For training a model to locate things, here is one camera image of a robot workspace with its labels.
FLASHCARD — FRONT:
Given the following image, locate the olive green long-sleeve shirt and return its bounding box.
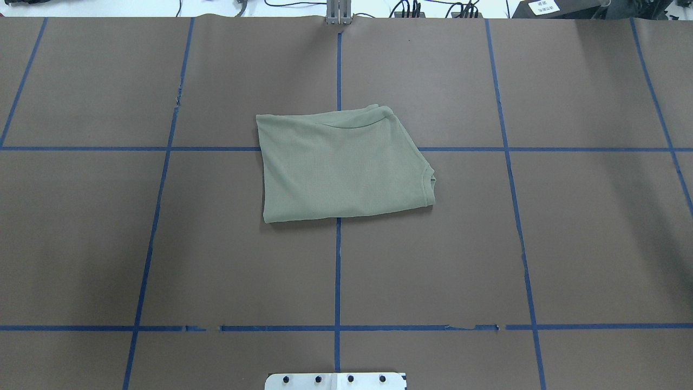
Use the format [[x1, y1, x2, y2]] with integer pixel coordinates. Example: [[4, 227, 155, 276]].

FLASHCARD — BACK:
[[256, 105, 436, 224]]

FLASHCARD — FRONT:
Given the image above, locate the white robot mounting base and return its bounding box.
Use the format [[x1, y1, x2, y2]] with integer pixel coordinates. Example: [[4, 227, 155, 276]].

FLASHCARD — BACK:
[[264, 372, 408, 389]]

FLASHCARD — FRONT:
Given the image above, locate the grey box with label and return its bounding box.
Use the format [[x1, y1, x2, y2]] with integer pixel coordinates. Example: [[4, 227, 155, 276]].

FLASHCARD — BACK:
[[511, 1, 611, 20]]

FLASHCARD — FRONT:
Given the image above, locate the aluminium frame post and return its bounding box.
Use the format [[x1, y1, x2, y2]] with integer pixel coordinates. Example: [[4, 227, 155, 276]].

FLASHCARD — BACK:
[[325, 0, 353, 25]]

